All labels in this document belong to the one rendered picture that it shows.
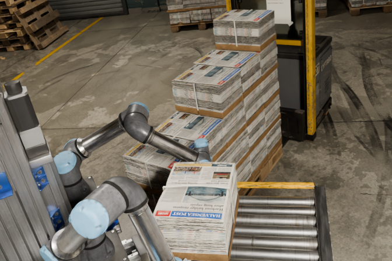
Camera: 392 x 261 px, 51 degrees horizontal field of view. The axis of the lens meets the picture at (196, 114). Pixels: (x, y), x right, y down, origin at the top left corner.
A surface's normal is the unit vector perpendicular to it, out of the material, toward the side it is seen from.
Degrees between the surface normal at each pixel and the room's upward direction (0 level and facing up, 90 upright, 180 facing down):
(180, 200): 5
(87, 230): 85
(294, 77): 90
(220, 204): 0
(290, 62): 90
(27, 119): 90
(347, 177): 0
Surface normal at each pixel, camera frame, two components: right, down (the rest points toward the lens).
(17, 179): 0.43, 0.36
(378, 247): -0.15, -0.88
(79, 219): -0.45, 0.39
